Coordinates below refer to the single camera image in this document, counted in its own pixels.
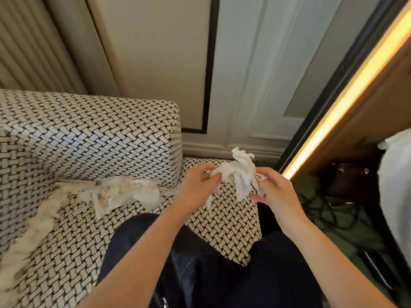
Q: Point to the person's left hand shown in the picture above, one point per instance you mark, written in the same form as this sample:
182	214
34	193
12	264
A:
196	192

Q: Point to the person's right hand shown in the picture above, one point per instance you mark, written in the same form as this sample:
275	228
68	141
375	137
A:
282	205

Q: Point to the white paper wad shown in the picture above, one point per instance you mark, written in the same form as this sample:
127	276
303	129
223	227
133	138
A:
240	173

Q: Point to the pile of white paper scraps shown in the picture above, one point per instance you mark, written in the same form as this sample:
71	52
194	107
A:
122	192

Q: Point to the black white woven-pattern sofa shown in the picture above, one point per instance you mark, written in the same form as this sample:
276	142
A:
80	131

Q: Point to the person's left forearm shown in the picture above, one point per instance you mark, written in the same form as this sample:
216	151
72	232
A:
141	263

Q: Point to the person's right forearm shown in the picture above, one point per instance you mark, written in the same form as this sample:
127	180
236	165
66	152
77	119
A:
337	272

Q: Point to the brown handbag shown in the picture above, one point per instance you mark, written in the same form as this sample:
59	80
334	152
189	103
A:
346	186

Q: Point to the dark bed base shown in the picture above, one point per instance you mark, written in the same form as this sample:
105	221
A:
385	234

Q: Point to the lit yellow light strip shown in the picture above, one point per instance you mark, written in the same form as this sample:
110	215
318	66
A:
337	109

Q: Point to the white bed sheet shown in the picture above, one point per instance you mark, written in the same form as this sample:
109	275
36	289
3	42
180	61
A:
396	189

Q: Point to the wooden headboard panel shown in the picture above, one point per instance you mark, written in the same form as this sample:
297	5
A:
379	109

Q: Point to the pleated beige curtain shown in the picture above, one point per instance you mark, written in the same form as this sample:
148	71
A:
29	54

